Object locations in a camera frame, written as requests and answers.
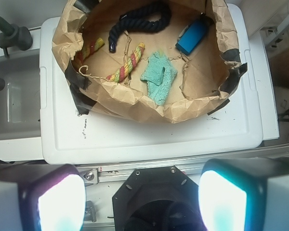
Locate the aluminium extrusion rail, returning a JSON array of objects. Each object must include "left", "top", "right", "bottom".
[{"left": 77, "top": 157, "right": 289, "bottom": 186}]

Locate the blue block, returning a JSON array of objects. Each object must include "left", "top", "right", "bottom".
[{"left": 175, "top": 20, "right": 209, "bottom": 55}]

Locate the brown paper bag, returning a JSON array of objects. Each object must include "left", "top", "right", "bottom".
[{"left": 52, "top": 0, "right": 248, "bottom": 124}]

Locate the navy blue rope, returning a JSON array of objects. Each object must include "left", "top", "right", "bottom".
[{"left": 108, "top": 4, "right": 172, "bottom": 53}]

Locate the teal cloth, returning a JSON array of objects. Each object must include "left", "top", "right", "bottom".
[{"left": 140, "top": 51, "right": 178, "bottom": 106}]

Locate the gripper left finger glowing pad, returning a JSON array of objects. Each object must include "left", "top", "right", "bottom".
[{"left": 0, "top": 164, "right": 86, "bottom": 231}]

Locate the grey sink faucet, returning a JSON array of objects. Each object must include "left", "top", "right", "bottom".
[{"left": 0, "top": 16, "right": 33, "bottom": 58}]

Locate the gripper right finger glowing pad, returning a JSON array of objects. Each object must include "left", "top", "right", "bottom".
[{"left": 198, "top": 157, "right": 289, "bottom": 231}]

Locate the metal corner bracket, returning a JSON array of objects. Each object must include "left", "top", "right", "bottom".
[{"left": 84, "top": 201, "right": 97, "bottom": 223}]

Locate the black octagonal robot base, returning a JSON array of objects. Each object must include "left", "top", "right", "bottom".
[{"left": 112, "top": 166, "right": 205, "bottom": 231}]

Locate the grey sink basin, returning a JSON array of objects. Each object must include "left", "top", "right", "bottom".
[{"left": 0, "top": 49, "right": 40, "bottom": 141}]

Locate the multicolour striped rope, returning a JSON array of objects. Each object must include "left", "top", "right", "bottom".
[{"left": 77, "top": 37, "right": 146, "bottom": 83}]

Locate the white plastic bin lid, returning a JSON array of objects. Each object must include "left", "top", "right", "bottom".
[{"left": 39, "top": 4, "right": 263, "bottom": 164}]

